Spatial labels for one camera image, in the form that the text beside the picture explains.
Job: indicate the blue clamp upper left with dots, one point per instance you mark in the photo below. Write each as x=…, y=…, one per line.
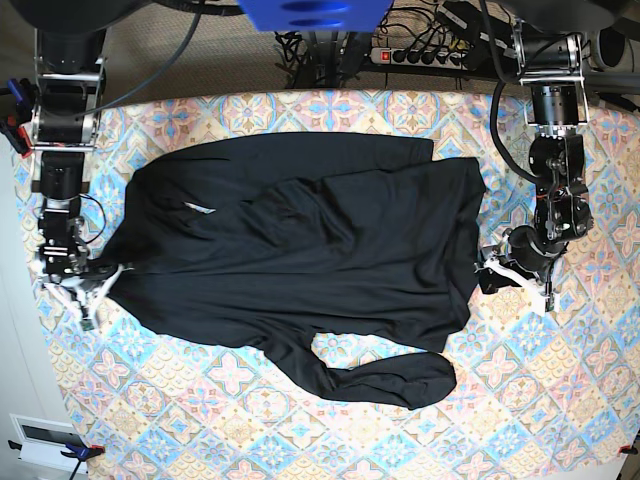
x=17, y=104

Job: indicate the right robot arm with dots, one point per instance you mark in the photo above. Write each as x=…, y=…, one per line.
x=62, y=107

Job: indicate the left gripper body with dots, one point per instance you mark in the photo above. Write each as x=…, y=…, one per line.
x=558, y=220

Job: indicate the patterned tablecloth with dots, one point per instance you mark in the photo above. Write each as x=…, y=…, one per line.
x=535, y=395

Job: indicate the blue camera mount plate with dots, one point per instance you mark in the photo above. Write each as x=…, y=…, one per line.
x=315, y=15

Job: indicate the white power strip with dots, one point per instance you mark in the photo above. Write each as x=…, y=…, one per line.
x=437, y=57

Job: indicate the orange clamp lower right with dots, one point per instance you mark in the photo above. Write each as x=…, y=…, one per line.
x=628, y=450

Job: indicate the blue clamp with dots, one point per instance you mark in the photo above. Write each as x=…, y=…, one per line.
x=75, y=451
x=17, y=104

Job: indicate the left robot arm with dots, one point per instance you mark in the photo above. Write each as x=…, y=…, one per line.
x=547, y=38

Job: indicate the black t-shirt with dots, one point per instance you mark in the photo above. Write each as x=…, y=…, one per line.
x=347, y=259

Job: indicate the white speaker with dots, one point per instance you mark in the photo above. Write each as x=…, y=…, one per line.
x=609, y=48

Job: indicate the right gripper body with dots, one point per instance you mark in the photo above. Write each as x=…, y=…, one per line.
x=64, y=254

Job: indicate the white floor box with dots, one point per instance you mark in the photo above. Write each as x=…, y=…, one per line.
x=42, y=442

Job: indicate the blue clamp lower left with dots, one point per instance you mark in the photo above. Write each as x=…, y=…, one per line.
x=75, y=451

